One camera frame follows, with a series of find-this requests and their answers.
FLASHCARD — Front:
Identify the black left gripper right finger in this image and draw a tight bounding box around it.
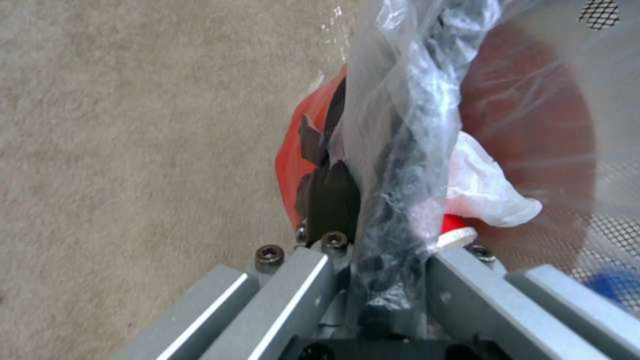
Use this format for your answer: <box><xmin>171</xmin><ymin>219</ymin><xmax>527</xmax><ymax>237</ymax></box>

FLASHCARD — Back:
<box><xmin>423</xmin><ymin>244</ymin><xmax>640</xmax><ymax>360</ymax></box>

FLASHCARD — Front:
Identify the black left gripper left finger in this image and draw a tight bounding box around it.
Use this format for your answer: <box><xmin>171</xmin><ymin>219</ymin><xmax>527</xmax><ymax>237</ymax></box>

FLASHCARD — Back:
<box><xmin>112</xmin><ymin>161</ymin><xmax>362</xmax><ymax>360</ymax></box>

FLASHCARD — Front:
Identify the clear plastic bin liner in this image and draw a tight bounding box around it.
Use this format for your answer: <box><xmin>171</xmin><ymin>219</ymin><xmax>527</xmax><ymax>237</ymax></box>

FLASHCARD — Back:
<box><xmin>319</xmin><ymin>0</ymin><xmax>640</xmax><ymax>335</ymax></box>

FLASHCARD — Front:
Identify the black mesh trash bin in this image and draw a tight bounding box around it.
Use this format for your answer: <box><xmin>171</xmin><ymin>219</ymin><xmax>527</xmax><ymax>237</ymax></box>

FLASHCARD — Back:
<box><xmin>359</xmin><ymin>0</ymin><xmax>640</xmax><ymax>338</ymax></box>

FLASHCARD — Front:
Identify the red bottle white cap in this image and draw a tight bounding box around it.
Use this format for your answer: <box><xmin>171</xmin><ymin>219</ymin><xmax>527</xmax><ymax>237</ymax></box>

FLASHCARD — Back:
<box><xmin>433</xmin><ymin>213</ymin><xmax>477</xmax><ymax>251</ymax></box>

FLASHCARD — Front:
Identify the blue item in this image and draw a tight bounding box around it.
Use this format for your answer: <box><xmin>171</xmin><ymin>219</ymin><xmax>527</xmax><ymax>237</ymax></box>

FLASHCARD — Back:
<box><xmin>582</xmin><ymin>268</ymin><xmax>640</xmax><ymax>312</ymax></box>

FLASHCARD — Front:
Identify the crumpled white tissue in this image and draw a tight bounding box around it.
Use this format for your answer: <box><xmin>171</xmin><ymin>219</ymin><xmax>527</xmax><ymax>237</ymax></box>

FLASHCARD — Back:
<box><xmin>444</xmin><ymin>131</ymin><xmax>544</xmax><ymax>228</ymax></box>

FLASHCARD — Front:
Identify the orange plastic bag dark print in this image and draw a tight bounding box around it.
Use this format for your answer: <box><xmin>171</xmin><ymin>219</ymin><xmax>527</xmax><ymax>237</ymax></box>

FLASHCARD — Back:
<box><xmin>274</xmin><ymin>64</ymin><xmax>351</xmax><ymax>233</ymax></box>

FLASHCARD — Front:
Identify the red-brown round disc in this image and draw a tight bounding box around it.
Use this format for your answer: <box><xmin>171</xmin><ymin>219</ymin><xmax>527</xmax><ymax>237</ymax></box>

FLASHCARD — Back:
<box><xmin>452</xmin><ymin>11</ymin><xmax>601</xmax><ymax>260</ymax></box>

